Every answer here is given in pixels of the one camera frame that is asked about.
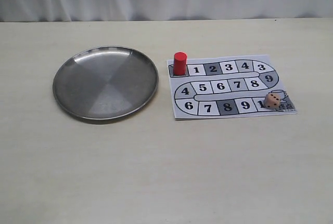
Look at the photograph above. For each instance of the red cylinder game piece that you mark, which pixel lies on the red cylinder game piece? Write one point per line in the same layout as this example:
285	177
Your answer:
179	65

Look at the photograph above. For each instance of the round steel plate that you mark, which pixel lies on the round steel plate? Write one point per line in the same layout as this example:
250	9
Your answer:
105	83

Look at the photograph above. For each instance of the paper number game board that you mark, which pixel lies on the paper number game board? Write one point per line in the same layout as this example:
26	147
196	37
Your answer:
224	87

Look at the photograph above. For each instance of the beige wooden die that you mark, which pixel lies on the beige wooden die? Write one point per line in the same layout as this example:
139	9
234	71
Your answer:
272	101

